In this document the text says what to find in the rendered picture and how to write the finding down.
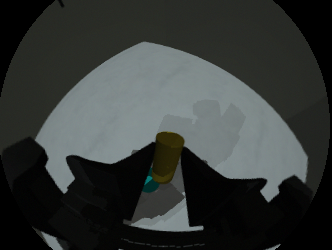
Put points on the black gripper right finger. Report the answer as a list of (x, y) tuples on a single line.
[(206, 190)]

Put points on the teal circle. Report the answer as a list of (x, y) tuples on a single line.
[(150, 184)]

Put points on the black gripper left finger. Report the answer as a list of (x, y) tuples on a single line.
[(124, 179)]

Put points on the yellow cylinder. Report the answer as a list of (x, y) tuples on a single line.
[(167, 152)]

